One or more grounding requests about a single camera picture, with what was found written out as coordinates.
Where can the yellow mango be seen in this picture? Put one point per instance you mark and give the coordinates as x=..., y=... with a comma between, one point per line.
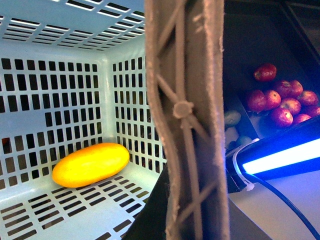
x=90, y=165

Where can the light blue plastic basket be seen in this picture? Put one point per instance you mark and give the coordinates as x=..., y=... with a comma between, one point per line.
x=145, y=74

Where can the green avocado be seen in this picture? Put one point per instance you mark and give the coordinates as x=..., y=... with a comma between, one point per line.
x=243, y=140
x=231, y=118

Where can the red apple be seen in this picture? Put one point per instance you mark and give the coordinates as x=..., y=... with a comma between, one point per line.
x=265, y=73
x=291, y=104
x=308, y=98
x=282, y=87
x=273, y=99
x=299, y=118
x=296, y=88
x=256, y=101
x=281, y=117

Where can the blue led light bar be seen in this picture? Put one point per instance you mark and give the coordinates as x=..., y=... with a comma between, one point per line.
x=291, y=151

